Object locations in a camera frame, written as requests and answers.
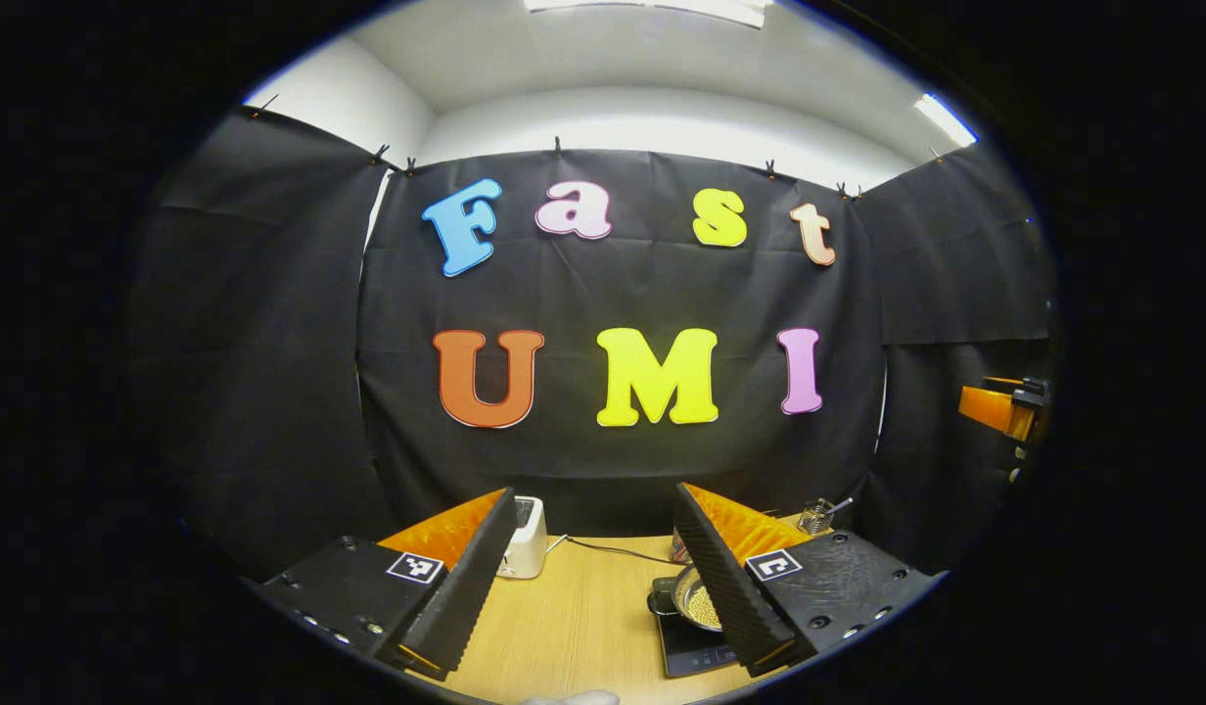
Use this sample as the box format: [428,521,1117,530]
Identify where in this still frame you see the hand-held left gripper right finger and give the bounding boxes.
[673,482,942,679]

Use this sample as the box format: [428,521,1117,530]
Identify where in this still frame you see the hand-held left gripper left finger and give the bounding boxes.
[260,488,519,683]

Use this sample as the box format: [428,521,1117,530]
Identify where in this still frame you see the stainless steel pot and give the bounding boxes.
[647,565,726,633]

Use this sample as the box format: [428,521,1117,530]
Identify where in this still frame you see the black induction cooktop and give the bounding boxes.
[652,578,741,679]

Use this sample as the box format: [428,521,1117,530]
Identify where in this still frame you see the pile of soybeans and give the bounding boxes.
[683,580,723,630]

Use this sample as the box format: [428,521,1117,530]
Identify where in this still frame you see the white toaster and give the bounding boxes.
[495,496,548,580]

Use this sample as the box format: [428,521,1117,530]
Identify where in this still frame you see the small ceiling light panel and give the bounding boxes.
[914,93,978,148]

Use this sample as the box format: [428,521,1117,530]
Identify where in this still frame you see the long ceiling light panel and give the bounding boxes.
[525,0,770,28]

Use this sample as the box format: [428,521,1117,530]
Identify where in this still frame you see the black power cable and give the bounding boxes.
[546,535,682,567]

